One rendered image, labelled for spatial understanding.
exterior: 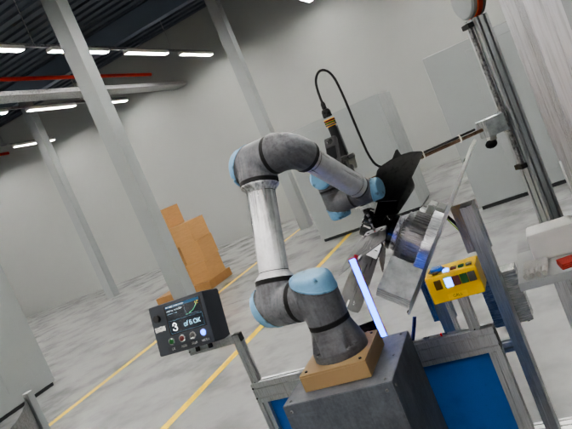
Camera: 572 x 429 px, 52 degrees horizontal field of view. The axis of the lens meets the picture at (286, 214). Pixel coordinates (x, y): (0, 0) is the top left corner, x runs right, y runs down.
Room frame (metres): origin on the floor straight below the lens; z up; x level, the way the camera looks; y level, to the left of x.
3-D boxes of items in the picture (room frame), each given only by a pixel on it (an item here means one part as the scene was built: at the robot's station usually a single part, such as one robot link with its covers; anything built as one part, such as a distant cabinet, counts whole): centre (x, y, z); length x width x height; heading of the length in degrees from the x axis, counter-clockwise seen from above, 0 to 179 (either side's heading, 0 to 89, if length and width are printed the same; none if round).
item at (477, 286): (1.78, -0.41, 1.02); 0.16 x 0.10 x 0.11; 65
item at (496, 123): (2.34, -0.91, 1.38); 0.10 x 0.07 x 0.08; 100
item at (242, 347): (2.12, 0.34, 0.96); 0.03 x 0.03 x 0.20; 65
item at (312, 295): (1.53, 0.01, 1.21); 0.13 x 0.12 x 0.14; 53
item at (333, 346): (1.53, 0.00, 1.10); 0.15 x 0.15 x 0.10
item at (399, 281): (2.17, -0.30, 0.98); 0.20 x 0.16 x 0.20; 65
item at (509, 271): (2.30, -0.69, 0.73); 0.15 x 0.09 x 0.22; 65
